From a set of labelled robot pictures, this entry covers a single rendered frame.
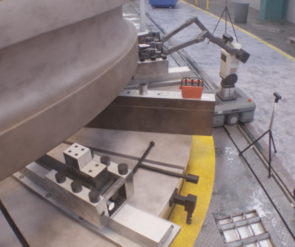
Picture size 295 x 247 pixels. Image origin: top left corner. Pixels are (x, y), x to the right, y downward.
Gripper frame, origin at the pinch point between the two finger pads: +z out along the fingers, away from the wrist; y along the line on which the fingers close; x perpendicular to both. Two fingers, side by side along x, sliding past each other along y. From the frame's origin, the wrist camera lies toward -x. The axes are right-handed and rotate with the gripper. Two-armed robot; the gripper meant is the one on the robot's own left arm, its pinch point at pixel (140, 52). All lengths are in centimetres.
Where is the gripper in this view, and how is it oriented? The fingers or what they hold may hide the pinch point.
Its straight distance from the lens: 266.9
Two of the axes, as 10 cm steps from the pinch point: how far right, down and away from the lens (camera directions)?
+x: 0.4, 8.5, 5.3
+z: -10.0, 0.0, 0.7
